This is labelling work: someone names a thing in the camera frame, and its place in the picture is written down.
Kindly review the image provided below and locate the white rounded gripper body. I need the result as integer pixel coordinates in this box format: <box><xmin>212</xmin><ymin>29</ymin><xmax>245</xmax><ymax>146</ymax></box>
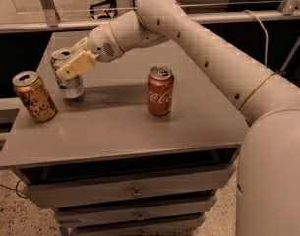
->
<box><xmin>87</xmin><ymin>25</ymin><xmax>124</xmax><ymax>62</ymax></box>

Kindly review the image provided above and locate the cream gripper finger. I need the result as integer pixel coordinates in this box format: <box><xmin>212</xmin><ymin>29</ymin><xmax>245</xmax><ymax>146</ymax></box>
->
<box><xmin>56</xmin><ymin>50</ymin><xmax>98</xmax><ymax>80</ymax></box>
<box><xmin>73</xmin><ymin>37</ymin><xmax>88</xmax><ymax>50</ymax></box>

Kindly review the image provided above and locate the white 7up can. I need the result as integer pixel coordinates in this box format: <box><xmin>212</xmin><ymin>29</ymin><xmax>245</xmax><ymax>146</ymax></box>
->
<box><xmin>50</xmin><ymin>48</ymin><xmax>85</xmax><ymax>100</ymax></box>

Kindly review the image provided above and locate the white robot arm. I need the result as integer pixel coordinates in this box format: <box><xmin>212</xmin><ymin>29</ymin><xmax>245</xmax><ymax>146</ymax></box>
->
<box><xmin>57</xmin><ymin>0</ymin><xmax>300</xmax><ymax>236</ymax></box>

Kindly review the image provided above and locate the orange LaCroix can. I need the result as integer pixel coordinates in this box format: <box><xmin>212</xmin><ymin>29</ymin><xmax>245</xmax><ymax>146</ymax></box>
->
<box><xmin>12</xmin><ymin>71</ymin><xmax>57</xmax><ymax>122</ymax></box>

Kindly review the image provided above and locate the red Coca-Cola can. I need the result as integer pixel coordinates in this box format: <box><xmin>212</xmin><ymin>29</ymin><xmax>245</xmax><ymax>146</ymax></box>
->
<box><xmin>148</xmin><ymin>65</ymin><xmax>174</xmax><ymax>116</ymax></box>

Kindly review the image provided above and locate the black office chair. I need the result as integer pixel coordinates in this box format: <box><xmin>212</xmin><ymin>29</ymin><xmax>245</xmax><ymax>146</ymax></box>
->
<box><xmin>89</xmin><ymin>0</ymin><xmax>118</xmax><ymax>19</ymax></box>

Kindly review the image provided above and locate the grey drawer cabinet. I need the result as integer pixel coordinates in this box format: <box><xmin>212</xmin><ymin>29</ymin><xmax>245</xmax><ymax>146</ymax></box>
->
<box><xmin>0</xmin><ymin>29</ymin><xmax>251</xmax><ymax>236</ymax></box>

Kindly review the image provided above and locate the top grey drawer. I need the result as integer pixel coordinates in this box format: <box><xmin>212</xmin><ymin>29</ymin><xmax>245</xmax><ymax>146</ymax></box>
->
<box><xmin>24</xmin><ymin>163</ymin><xmax>236</xmax><ymax>208</ymax></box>

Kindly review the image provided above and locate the grey drawer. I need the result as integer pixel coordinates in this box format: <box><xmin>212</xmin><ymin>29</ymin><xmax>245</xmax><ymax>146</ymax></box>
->
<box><xmin>24</xmin><ymin>163</ymin><xmax>236</xmax><ymax>208</ymax></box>
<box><xmin>60</xmin><ymin>213</ymin><xmax>206</xmax><ymax>236</ymax></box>
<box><xmin>55</xmin><ymin>193</ymin><xmax>216</xmax><ymax>228</ymax></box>

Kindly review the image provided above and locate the middle grey drawer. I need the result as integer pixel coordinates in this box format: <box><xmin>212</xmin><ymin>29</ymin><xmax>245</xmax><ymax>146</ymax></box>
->
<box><xmin>55</xmin><ymin>193</ymin><xmax>216</xmax><ymax>228</ymax></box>

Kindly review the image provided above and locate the bottom grey drawer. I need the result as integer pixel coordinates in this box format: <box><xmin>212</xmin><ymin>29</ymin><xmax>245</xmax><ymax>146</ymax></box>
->
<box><xmin>60</xmin><ymin>213</ymin><xmax>206</xmax><ymax>236</ymax></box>

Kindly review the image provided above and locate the black floor cable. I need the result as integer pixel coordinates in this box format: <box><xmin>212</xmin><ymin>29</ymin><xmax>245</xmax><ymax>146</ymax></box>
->
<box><xmin>0</xmin><ymin>179</ymin><xmax>29</xmax><ymax>200</ymax></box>

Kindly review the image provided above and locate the white cable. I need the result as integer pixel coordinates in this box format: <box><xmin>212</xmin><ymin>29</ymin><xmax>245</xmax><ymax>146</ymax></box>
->
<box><xmin>243</xmin><ymin>9</ymin><xmax>270</xmax><ymax>67</ymax></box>

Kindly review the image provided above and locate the metal window rail frame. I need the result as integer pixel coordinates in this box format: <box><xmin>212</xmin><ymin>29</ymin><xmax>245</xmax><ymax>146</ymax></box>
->
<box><xmin>0</xmin><ymin>0</ymin><xmax>300</xmax><ymax>33</ymax></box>

